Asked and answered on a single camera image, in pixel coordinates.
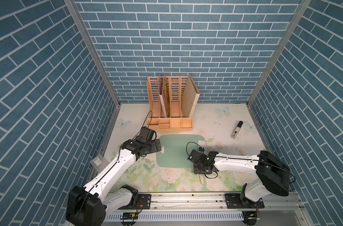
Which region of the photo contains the green cutting board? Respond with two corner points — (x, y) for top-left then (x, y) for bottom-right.
(156, 134), (206, 169)

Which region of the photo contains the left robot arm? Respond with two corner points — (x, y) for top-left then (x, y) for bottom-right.
(66, 139), (162, 226)

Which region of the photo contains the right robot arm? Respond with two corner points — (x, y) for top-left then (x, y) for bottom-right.
(187, 150), (292, 202)

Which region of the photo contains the clear plastic labelled box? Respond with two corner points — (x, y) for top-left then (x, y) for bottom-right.
(90, 154), (110, 173)

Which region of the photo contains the wooden file organizer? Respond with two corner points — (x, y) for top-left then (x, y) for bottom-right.
(147, 74), (200, 132)

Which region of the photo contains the book in organizer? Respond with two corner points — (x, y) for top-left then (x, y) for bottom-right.
(159, 76), (168, 118)

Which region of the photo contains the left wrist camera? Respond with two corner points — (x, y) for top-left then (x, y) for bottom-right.
(136, 126), (156, 144)

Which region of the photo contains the aluminium mounting rail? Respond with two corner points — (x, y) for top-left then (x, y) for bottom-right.
(65, 192), (313, 226)

